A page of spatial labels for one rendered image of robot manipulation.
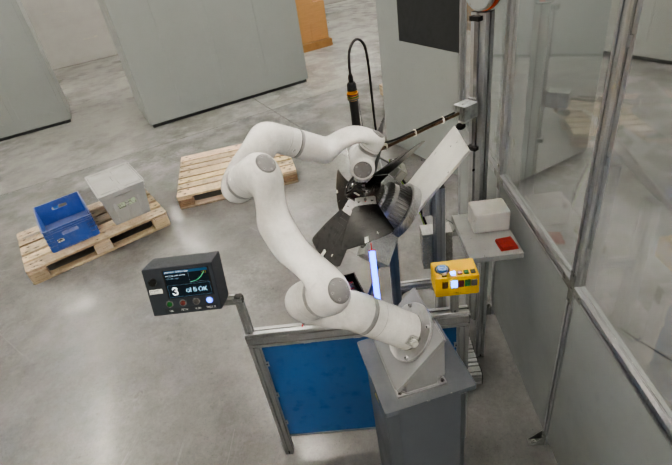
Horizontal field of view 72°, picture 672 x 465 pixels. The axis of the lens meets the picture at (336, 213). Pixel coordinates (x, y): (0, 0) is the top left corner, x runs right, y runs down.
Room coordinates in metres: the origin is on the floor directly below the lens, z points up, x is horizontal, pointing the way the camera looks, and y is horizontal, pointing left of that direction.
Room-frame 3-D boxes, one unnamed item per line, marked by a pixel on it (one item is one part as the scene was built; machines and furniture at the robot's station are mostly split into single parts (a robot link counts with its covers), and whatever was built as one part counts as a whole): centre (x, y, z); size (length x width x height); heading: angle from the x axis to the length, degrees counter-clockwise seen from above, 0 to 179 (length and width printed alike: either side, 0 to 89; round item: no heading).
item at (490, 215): (1.82, -0.72, 0.92); 0.17 x 0.16 x 0.11; 86
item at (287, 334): (1.33, -0.01, 0.82); 0.90 x 0.04 x 0.08; 86
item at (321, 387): (1.33, -0.01, 0.45); 0.82 x 0.02 x 0.66; 86
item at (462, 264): (1.30, -0.40, 1.02); 0.16 x 0.10 x 0.11; 86
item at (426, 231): (1.88, -0.48, 0.73); 0.15 x 0.09 x 0.22; 86
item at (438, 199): (1.79, -0.48, 0.58); 0.09 x 0.05 x 1.15; 176
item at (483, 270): (1.75, -0.69, 0.42); 0.04 x 0.04 x 0.83; 86
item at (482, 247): (1.75, -0.69, 0.85); 0.36 x 0.24 x 0.03; 176
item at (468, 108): (2.00, -0.67, 1.39); 0.10 x 0.07 x 0.09; 121
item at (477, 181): (2.05, -0.75, 0.90); 0.08 x 0.06 x 1.80; 31
